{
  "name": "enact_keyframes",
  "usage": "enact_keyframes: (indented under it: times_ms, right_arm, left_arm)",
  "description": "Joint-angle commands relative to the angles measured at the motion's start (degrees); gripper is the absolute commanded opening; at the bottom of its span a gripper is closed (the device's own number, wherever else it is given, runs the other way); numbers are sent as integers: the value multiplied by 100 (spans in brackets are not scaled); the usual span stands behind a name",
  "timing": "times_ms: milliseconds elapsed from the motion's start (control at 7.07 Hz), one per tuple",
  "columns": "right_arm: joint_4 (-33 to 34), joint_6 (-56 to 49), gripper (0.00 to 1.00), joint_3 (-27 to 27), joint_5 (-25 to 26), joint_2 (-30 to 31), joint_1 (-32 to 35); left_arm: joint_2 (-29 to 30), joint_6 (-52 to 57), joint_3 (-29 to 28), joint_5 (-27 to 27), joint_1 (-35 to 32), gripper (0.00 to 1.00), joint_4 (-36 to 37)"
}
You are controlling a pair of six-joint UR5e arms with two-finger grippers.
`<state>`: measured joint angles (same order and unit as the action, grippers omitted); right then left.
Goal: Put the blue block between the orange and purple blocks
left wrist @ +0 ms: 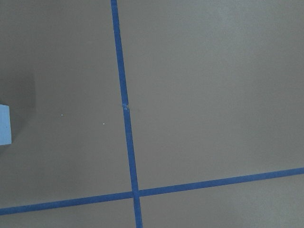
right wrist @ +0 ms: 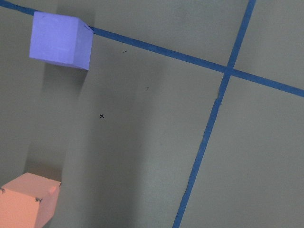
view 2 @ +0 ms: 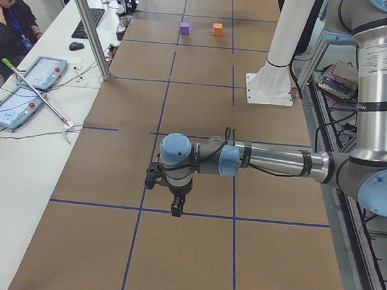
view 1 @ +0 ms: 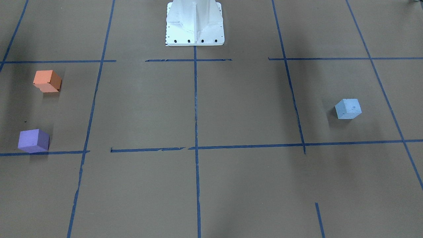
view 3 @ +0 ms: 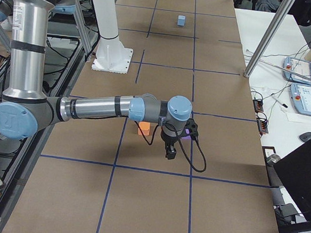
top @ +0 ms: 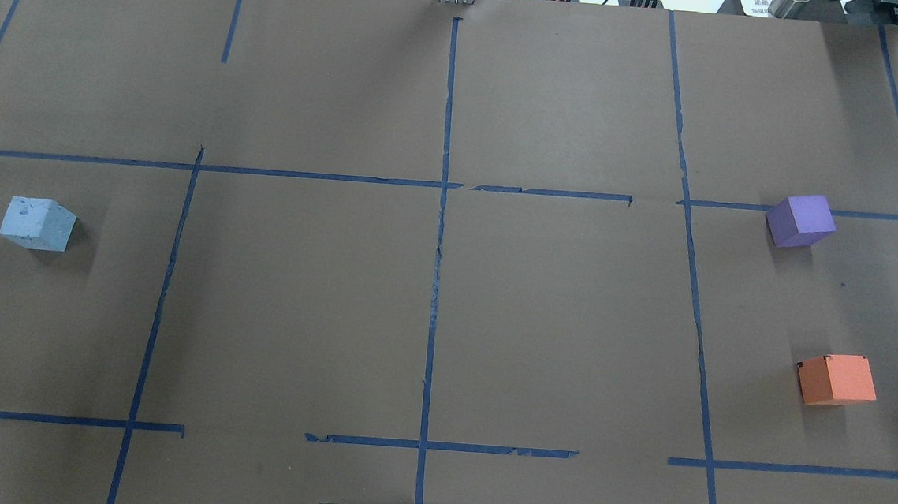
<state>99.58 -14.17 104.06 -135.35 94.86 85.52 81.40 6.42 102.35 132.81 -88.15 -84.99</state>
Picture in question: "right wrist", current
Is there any orange foam block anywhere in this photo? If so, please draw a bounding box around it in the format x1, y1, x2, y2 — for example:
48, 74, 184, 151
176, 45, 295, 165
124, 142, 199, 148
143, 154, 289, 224
0, 172, 61, 228

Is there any purple foam block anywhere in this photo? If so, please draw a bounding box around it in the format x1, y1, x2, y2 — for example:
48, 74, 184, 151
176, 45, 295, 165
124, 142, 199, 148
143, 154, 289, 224
29, 11, 94, 70

